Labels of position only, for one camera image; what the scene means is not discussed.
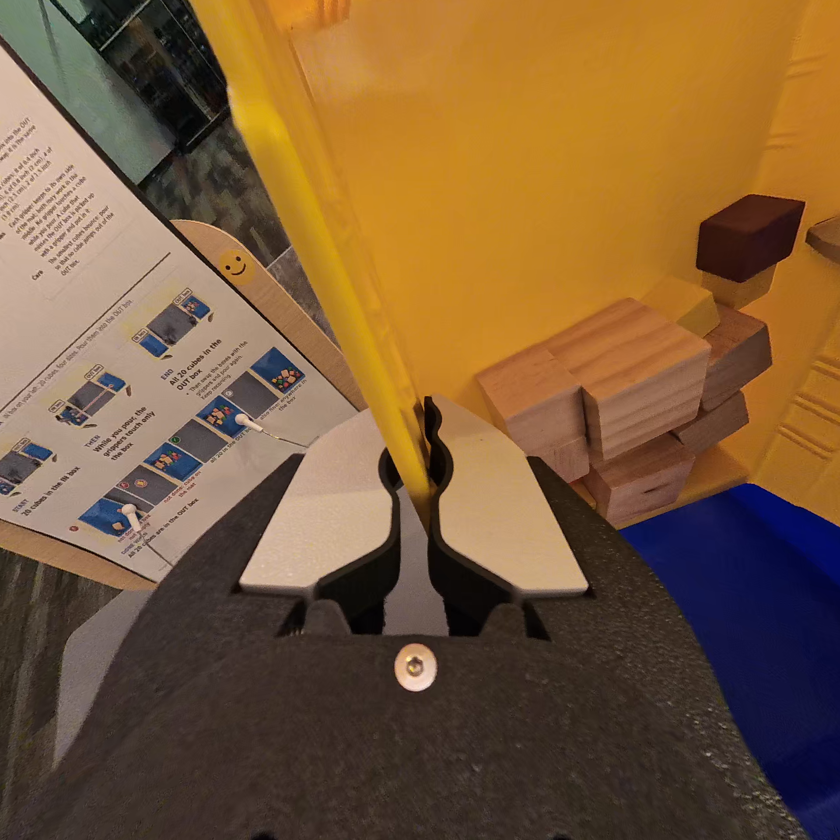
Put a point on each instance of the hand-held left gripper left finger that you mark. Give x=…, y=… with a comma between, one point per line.
x=315, y=518

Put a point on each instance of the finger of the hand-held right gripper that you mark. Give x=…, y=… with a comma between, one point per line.
x=828, y=241

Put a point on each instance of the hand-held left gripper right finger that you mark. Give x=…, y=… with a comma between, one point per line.
x=505, y=518

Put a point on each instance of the pile of coloured wooden cubes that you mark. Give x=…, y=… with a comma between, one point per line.
x=630, y=380

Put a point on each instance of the blue plastic box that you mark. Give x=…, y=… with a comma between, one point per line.
x=754, y=623

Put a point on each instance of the yellow plastic box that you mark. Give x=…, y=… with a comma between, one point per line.
x=525, y=164

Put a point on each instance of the instruction sign on stand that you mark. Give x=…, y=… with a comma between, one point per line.
x=295, y=315

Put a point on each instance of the yellow smiley sticker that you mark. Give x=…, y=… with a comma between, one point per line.
x=236, y=266

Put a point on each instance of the printed instruction sheet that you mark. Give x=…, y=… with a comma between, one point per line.
x=98, y=328

